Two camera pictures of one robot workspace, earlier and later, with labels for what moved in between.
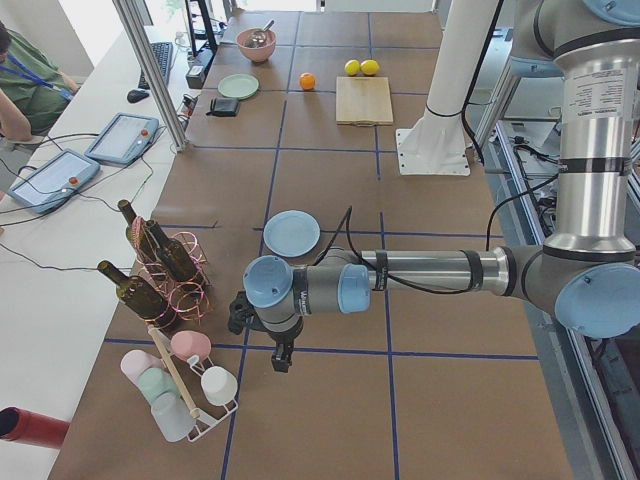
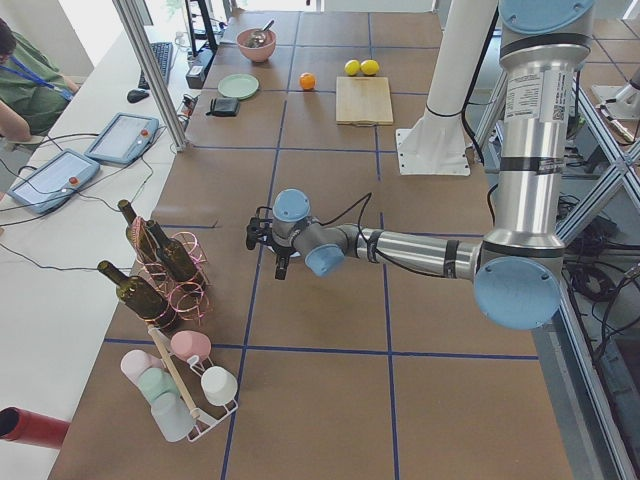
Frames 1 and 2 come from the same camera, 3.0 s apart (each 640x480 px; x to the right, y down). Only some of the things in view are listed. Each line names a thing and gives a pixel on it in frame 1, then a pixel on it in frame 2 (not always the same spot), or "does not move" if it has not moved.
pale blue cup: [173, 416] does not move
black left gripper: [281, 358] to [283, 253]
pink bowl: [259, 54] does not move
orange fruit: [307, 81] does not move
